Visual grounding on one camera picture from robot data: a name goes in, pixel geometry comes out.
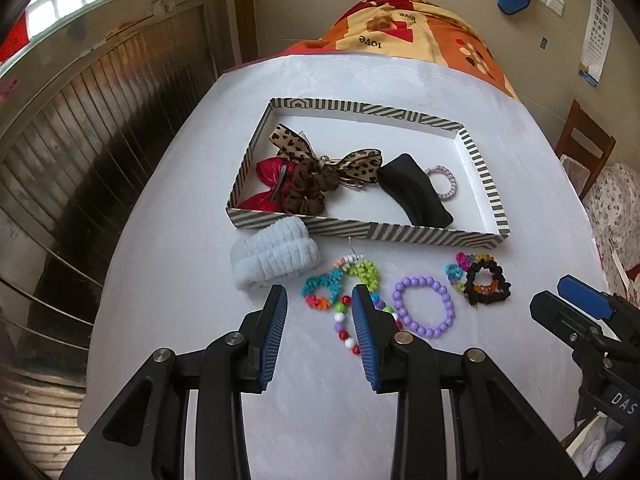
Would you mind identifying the black scrunchie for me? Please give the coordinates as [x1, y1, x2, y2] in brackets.
[459, 254, 512, 307]

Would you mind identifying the purple bead bracelet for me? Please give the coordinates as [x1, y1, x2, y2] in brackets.
[391, 275, 457, 339]

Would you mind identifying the multicolour bead bracelet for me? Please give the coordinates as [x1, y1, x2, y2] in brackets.
[332, 294, 404, 357]

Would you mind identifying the pink braided hair tie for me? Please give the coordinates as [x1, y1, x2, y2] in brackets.
[425, 164, 458, 202]

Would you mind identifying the light blue fluffy scrunchie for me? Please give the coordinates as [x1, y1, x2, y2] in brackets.
[230, 217, 321, 290]

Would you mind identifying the red satin bow clip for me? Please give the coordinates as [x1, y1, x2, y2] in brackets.
[239, 156, 297, 212]

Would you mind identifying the floral bedsheet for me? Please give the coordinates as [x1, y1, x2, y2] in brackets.
[584, 162, 639, 308]

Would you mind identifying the wooden chair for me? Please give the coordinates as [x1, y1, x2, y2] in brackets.
[554, 100, 616, 200]

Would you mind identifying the black hair claw clip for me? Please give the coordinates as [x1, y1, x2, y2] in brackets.
[378, 154, 454, 229]

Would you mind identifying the leopard print ribbon bow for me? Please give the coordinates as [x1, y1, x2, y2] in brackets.
[268, 124, 383, 188]

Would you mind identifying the striped cardboard tray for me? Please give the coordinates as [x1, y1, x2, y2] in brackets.
[226, 98, 511, 249]

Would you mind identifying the brown scrunchie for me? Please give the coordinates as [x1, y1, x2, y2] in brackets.
[283, 158, 340, 216]

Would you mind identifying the dark wooden slatted door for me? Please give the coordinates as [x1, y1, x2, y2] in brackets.
[1, 4, 215, 479]

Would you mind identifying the orange patterned blanket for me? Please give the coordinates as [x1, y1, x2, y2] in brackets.
[278, 0, 519, 99]

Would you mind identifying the wall calendar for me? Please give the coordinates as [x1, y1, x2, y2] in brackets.
[578, 0, 615, 87]

